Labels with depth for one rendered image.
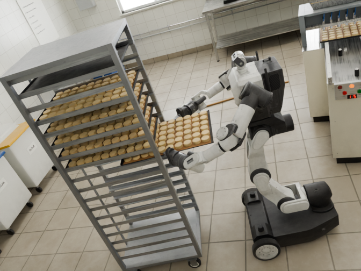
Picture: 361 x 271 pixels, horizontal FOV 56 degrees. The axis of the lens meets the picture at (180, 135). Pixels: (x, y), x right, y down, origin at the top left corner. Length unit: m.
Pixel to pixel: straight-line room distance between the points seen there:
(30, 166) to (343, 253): 3.35
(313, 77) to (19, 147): 3.27
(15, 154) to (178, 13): 3.87
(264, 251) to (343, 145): 1.18
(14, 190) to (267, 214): 2.70
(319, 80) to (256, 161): 1.54
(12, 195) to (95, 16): 4.06
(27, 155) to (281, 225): 2.96
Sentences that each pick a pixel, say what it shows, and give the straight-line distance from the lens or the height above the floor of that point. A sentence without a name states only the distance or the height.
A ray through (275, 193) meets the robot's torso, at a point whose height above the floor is 0.41.
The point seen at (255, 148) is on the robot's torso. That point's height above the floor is 0.87.
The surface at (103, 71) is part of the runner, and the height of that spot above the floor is 1.68.
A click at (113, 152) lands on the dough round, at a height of 1.15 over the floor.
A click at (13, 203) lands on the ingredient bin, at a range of 4.13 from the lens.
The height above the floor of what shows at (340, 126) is 0.43.
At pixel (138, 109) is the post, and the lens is 1.89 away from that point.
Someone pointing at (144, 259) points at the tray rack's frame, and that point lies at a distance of 2.84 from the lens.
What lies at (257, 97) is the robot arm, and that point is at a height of 1.33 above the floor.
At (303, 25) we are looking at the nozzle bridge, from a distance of 3.42.
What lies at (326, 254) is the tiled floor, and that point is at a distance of 2.74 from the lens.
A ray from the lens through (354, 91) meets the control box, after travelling 2.91.
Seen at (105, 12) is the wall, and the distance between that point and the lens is 6.94.
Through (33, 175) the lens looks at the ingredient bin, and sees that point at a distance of 4.40.
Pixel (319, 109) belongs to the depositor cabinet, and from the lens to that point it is 3.83.
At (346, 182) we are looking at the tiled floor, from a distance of 3.22.
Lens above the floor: 2.22
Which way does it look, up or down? 31 degrees down
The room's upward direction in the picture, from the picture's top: 20 degrees counter-clockwise
